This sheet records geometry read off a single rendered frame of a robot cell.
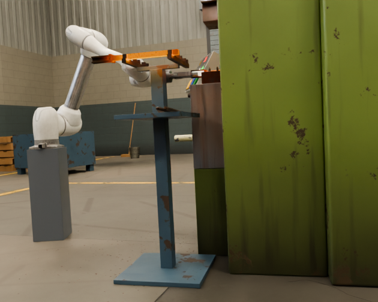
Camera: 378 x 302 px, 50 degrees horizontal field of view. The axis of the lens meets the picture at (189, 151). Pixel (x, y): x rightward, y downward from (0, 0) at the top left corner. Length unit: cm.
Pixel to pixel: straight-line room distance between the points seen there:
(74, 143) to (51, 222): 450
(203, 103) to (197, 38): 885
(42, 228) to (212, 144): 130
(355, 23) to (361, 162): 55
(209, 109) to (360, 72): 77
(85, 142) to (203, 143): 538
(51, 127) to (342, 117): 181
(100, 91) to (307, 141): 1041
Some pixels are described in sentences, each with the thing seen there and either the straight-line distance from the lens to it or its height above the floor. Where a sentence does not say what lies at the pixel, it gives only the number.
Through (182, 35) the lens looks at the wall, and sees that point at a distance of 1111.
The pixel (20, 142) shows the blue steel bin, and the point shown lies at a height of 58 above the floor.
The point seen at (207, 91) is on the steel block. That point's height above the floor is 87.
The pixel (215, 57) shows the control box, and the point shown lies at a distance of 282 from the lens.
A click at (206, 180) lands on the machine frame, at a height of 41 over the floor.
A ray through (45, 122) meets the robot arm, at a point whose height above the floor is 77.
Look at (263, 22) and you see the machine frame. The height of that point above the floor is 113.
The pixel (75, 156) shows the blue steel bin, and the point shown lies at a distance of 723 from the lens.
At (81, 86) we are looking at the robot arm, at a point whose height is 101.
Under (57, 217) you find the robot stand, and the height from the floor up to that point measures 15.
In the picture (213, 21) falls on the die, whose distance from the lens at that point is 235.
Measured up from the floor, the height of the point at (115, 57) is 102.
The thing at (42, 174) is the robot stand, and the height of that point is 44.
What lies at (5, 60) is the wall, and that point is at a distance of 1154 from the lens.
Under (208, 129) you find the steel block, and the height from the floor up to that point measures 68.
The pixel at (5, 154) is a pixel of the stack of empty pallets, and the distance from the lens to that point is 891.
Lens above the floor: 69
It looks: 3 degrees down
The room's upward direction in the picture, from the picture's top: 3 degrees counter-clockwise
